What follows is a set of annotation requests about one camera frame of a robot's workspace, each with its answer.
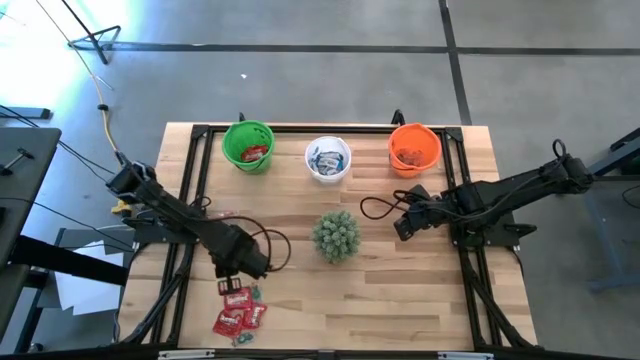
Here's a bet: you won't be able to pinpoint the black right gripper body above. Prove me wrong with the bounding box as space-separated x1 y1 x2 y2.
399 183 451 226

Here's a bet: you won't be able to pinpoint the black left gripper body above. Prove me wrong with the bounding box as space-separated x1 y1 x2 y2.
209 224 271 279

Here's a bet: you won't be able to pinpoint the clear-wrapped orange green gummies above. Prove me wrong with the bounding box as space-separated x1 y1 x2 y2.
397 148 429 169

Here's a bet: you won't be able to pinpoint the artificial green potted plant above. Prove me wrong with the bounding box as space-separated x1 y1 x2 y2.
312 209 362 265

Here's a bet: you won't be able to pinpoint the orange plastic bucket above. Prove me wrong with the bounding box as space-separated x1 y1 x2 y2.
388 122 444 179

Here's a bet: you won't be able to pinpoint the white plastic bucket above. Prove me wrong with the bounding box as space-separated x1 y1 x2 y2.
304 135 353 184

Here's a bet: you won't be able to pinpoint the green plastic bucket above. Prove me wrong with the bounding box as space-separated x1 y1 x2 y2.
222 119 276 175

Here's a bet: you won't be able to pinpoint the white paper sheets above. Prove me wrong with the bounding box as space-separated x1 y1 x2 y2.
53 239 126 317

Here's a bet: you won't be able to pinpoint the black desk leg beam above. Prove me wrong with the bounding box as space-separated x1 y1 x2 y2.
9 234 129 287

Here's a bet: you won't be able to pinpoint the black desk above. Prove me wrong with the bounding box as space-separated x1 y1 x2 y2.
0 127 62 266

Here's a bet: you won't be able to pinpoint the black tripod stand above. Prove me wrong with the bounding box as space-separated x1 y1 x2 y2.
59 0 122 65

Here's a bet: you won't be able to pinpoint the black flat bar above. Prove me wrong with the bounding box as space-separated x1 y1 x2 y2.
0 106 52 120

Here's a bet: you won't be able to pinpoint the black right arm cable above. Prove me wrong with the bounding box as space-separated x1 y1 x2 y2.
359 138 571 221

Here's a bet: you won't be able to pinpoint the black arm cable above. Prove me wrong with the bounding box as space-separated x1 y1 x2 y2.
188 196 293 274
359 138 571 221

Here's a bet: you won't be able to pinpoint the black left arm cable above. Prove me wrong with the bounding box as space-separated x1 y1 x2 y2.
188 196 293 274

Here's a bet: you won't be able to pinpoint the silver metal bracket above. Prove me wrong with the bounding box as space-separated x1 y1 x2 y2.
438 351 495 360
158 349 216 360

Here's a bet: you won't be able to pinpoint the black aluminium table frame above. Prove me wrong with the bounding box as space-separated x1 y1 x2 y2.
118 123 539 351

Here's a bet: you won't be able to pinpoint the blue-grey metal table frame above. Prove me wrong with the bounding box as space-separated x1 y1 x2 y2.
549 127 640 294

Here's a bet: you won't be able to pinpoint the yellow power cable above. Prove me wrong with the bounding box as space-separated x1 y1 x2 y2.
33 0 125 164

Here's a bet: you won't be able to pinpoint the black clamp handle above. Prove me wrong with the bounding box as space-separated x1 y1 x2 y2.
0 147 35 177

